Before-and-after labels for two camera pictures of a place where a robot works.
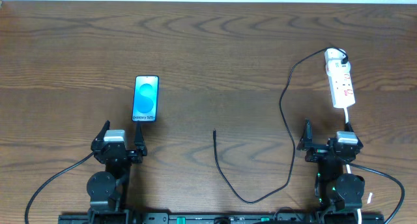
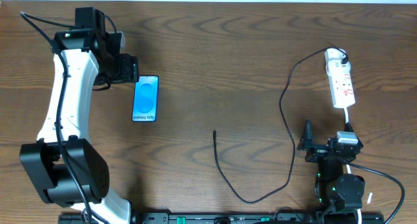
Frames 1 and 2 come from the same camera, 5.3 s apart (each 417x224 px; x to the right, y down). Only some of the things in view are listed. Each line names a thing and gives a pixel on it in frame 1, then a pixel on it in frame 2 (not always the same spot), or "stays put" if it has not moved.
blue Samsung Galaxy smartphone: x=145 y=99 stays put
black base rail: x=216 y=219 stays put
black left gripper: x=119 y=153 → x=131 y=68
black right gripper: x=328 y=152 stays put
